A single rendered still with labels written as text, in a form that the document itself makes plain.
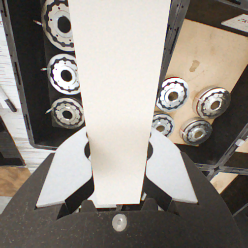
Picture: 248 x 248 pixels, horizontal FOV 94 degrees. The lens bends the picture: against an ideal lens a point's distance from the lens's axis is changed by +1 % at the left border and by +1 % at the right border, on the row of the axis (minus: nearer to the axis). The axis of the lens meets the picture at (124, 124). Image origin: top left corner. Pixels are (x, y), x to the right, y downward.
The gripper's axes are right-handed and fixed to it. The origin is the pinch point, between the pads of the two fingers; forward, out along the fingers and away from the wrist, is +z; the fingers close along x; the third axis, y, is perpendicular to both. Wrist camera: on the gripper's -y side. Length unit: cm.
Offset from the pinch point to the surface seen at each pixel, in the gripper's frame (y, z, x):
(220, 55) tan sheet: -8.6, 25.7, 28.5
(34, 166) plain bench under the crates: 49, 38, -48
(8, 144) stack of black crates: 67, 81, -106
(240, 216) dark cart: 136, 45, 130
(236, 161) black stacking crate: 26, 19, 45
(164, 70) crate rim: -4.9, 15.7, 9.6
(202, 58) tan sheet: -7.6, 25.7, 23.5
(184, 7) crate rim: -15.1, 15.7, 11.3
